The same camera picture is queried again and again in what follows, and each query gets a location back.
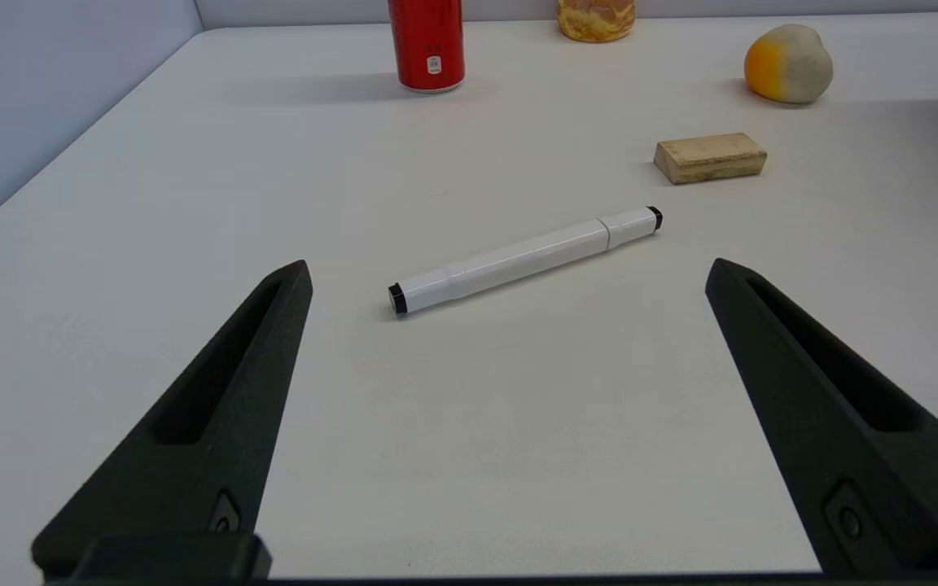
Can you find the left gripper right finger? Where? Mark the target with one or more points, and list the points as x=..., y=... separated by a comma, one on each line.
x=860, y=456

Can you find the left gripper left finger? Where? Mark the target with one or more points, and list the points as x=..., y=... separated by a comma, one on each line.
x=216, y=423

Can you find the white marker with black caps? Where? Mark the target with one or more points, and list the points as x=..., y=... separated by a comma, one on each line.
x=518, y=259

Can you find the small wooden block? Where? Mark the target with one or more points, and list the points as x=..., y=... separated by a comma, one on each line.
x=709, y=159

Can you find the yellow grey round fruit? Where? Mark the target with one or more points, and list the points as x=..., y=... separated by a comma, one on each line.
x=791, y=65

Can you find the red soda can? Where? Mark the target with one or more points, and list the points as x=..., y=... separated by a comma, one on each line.
x=428, y=41

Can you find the orange pink bun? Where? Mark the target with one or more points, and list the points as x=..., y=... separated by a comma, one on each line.
x=595, y=20

